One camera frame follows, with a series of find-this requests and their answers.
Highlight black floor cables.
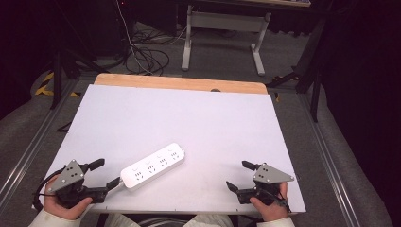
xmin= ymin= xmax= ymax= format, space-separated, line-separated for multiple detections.
xmin=124 ymin=27 xmax=189 ymax=78

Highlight metal floor rail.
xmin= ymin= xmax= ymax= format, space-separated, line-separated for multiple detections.
xmin=297 ymin=93 xmax=353 ymax=227
xmin=0 ymin=78 xmax=81 ymax=204

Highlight thin white cable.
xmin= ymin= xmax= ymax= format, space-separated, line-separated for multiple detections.
xmin=114 ymin=0 xmax=154 ymax=76

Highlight person's left hand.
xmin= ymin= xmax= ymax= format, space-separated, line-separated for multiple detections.
xmin=42 ymin=174 xmax=95 ymax=221

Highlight white power strip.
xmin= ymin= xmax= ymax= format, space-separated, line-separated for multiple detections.
xmin=119 ymin=142 xmax=186 ymax=191

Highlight black tripod stand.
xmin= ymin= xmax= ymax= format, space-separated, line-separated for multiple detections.
xmin=49 ymin=0 xmax=110 ymax=111
xmin=265 ymin=12 xmax=329 ymax=123

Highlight yellow black floor tape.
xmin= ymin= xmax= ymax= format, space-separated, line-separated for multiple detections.
xmin=33 ymin=71 xmax=81 ymax=98

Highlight black gripper strap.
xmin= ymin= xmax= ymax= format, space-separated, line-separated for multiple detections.
xmin=270 ymin=190 xmax=293 ymax=214

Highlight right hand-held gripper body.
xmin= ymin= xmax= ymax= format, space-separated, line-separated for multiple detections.
xmin=235 ymin=162 xmax=295 ymax=206

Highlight grey metal desk frame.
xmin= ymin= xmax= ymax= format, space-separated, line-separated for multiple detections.
xmin=180 ymin=4 xmax=272 ymax=78

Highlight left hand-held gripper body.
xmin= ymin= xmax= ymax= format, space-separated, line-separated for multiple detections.
xmin=46 ymin=159 xmax=109 ymax=209

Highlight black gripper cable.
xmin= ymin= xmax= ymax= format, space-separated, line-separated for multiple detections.
xmin=32 ymin=167 xmax=66 ymax=213

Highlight white board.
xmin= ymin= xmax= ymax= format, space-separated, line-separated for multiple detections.
xmin=31 ymin=83 xmax=307 ymax=216

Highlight person's right hand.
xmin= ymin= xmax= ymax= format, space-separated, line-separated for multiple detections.
xmin=249 ymin=182 xmax=289 ymax=222

